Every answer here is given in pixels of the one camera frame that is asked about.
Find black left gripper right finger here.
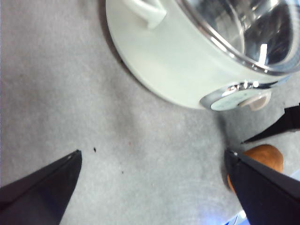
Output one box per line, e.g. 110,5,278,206
224,150,300,225

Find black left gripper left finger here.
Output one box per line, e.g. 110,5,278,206
0,150,83,225

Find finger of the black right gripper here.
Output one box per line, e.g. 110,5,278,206
240,103,300,144

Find brown potato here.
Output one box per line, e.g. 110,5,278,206
226,144,284,193

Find glass lid with green knob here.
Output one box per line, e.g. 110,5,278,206
177,0,300,76

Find pale green electric pot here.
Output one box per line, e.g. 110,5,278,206
104,0,300,111

